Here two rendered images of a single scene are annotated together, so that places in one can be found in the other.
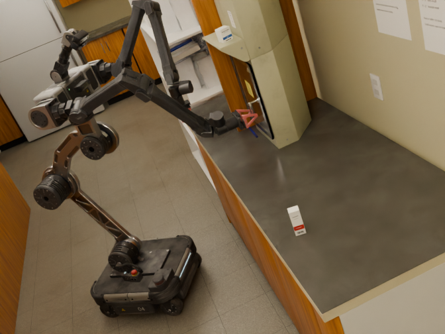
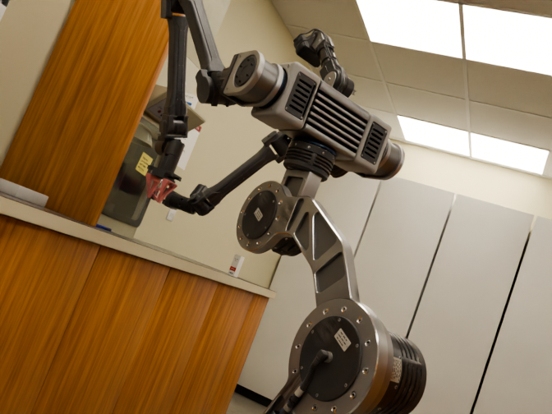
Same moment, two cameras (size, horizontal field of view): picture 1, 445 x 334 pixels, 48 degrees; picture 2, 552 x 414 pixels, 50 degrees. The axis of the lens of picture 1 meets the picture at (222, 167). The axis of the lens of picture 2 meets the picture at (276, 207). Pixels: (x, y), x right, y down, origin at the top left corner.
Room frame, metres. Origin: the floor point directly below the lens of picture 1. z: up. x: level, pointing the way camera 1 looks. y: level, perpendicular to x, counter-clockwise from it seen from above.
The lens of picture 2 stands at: (4.04, 1.38, 0.98)
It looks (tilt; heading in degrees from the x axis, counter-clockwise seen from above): 7 degrees up; 210
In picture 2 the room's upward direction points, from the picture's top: 21 degrees clockwise
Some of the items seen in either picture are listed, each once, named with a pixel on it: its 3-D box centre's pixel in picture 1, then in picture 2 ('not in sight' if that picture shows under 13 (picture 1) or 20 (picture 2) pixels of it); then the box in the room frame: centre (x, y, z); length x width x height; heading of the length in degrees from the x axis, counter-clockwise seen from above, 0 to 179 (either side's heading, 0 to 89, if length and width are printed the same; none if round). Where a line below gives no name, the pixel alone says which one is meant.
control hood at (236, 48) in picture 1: (224, 48); (172, 112); (2.29, -0.21, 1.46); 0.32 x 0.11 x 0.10; 7
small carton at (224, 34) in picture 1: (224, 34); (188, 102); (2.22, -0.22, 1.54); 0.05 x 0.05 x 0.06; 21
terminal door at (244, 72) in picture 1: (251, 95); (136, 172); (2.30, -0.26, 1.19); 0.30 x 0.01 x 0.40; 7
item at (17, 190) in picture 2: not in sight; (18, 191); (2.69, -0.35, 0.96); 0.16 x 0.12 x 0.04; 13
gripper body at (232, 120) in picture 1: (232, 122); (177, 201); (2.17, -0.12, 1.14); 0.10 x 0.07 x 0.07; 7
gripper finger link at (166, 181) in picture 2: not in sight; (161, 186); (2.55, 0.10, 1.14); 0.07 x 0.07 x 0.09; 7
